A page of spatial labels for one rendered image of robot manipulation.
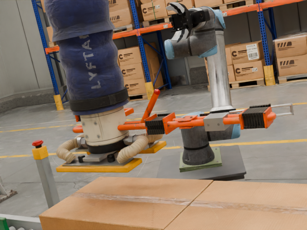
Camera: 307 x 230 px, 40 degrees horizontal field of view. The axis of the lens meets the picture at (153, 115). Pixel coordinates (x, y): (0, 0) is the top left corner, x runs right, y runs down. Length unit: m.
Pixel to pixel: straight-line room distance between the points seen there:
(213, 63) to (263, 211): 1.19
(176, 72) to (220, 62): 8.37
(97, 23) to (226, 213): 0.78
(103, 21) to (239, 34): 8.72
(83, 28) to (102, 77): 0.18
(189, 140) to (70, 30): 1.14
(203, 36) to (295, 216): 0.90
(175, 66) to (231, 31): 1.66
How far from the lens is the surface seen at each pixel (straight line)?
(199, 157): 2.42
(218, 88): 2.39
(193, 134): 2.39
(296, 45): 8.57
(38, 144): 2.71
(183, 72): 10.69
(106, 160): 1.59
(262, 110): 1.34
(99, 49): 1.53
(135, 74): 9.84
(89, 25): 1.51
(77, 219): 1.66
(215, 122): 1.38
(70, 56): 1.54
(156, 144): 1.66
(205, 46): 1.91
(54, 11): 1.54
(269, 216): 1.39
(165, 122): 1.45
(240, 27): 10.15
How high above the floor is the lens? 1.58
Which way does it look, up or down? 12 degrees down
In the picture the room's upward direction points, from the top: 12 degrees counter-clockwise
